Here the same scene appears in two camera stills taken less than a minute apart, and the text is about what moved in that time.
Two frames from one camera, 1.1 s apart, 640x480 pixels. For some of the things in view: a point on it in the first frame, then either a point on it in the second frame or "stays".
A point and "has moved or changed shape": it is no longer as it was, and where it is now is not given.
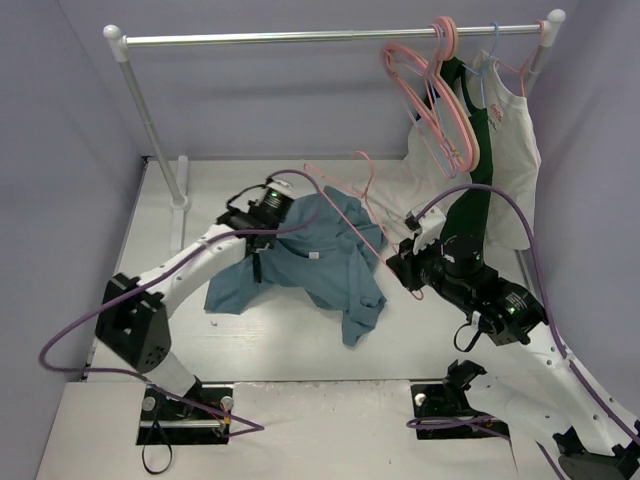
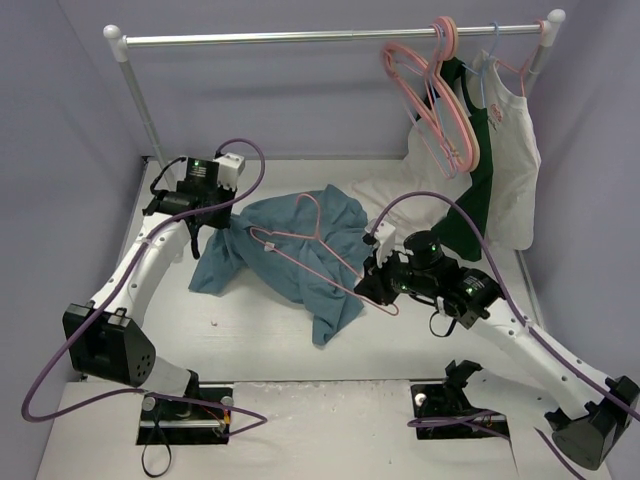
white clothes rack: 172,175 stays
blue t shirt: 331,244 has moved or changed shape
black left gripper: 256,261 -> 218,215
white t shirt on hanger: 515,152 stays
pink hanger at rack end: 530,59 stays
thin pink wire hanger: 372,204 -> 395,313
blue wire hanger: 492,51 stays
